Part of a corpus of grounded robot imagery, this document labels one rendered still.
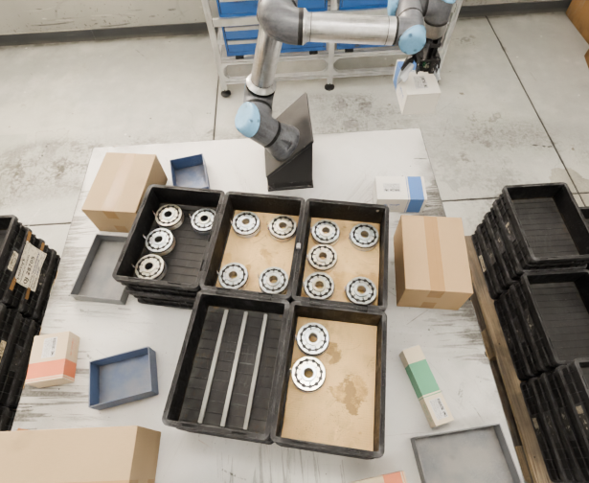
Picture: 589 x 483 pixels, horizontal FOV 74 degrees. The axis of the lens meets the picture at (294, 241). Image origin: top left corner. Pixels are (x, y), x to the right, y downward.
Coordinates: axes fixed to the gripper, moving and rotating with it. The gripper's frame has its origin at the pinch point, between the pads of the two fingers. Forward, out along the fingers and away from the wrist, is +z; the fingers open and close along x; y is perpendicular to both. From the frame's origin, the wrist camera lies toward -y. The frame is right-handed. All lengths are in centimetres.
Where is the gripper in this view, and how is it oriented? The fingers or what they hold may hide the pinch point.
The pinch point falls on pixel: (416, 81)
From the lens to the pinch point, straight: 163.2
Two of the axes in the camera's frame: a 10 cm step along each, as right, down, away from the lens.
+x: 10.0, -0.6, -0.1
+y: 0.4, 8.6, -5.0
